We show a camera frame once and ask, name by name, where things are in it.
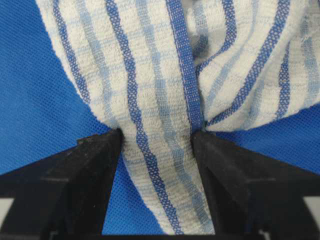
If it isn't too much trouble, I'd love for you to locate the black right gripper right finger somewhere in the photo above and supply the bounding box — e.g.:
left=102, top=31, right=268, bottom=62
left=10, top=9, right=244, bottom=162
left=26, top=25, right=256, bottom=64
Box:
left=190, top=130, right=320, bottom=240

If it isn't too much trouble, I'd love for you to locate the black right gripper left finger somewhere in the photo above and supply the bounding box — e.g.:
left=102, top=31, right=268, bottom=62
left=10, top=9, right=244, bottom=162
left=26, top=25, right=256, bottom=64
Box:
left=0, top=129, right=123, bottom=240

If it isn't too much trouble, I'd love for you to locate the white blue-striped towel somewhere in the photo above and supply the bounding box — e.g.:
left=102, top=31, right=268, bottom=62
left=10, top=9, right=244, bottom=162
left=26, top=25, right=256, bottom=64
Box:
left=37, top=0, right=320, bottom=235

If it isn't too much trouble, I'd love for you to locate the blue table cloth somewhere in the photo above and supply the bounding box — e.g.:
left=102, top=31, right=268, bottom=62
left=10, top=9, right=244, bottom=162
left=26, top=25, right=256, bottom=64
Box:
left=0, top=0, right=320, bottom=235

